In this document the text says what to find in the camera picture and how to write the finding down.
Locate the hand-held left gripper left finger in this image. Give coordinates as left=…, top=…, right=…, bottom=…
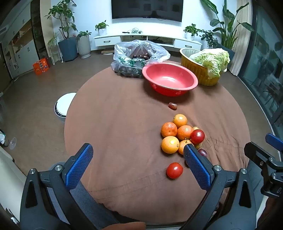
left=19, top=143, right=120, bottom=230

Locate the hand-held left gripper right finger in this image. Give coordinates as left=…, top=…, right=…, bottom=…
left=180, top=144, right=258, bottom=230

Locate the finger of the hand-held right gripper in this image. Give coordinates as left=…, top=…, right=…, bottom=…
left=244, top=142, right=277, bottom=173
left=265, top=133, right=283, bottom=153

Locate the red tomato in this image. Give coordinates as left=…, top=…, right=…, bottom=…
left=166, top=162, right=184, bottom=179
left=190, top=129, right=205, bottom=145

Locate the dark reddish orange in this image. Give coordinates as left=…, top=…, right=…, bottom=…
left=161, top=122, right=178, bottom=137

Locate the red plastic basin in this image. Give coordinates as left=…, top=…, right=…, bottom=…
left=142, top=62, right=199, bottom=96

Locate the white robot vacuum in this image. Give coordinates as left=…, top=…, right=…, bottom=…
left=54, top=92, right=77, bottom=122

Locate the glass sliding door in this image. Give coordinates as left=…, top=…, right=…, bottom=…
left=238, top=4, right=283, bottom=142

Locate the yellow basin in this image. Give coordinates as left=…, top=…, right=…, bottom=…
left=180, top=47, right=221, bottom=87

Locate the napa cabbage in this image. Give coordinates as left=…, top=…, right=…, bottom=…
left=189, top=48, right=230, bottom=79

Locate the orange printed box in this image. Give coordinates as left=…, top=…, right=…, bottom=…
left=33, top=58, right=50, bottom=76

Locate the tall potted tree dark pot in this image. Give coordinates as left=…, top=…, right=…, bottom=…
left=45, top=0, right=78, bottom=62

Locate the potted plant white ribbed pot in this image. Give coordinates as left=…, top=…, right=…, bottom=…
left=76, top=31, right=91, bottom=59

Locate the clear plastic bag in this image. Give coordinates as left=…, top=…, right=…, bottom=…
left=111, top=40, right=171, bottom=78

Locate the small-leaved potted plant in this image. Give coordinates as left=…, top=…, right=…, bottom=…
left=199, top=30, right=218, bottom=49

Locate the big-leaved potted plant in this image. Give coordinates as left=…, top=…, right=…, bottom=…
left=200, top=0, right=255, bottom=58

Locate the pile of dark red jujubes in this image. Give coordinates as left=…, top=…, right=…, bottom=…
left=132, top=52, right=149, bottom=60

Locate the white television cabinet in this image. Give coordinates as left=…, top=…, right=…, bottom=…
left=94, top=33, right=203, bottom=51

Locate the small plant on stand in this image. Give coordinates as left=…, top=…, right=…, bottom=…
left=47, top=33, right=59, bottom=48

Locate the small potted plant white pot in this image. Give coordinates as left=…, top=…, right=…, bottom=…
left=95, top=20, right=109, bottom=36
left=183, top=24, right=198, bottom=41

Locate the black television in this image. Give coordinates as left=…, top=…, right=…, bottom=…
left=111, top=0, right=184, bottom=22

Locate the white wire plant stand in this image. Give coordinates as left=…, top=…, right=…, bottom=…
left=49, top=45, right=63, bottom=64

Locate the white wall cabinet unit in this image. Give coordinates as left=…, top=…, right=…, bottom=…
left=0, top=4, right=41, bottom=79

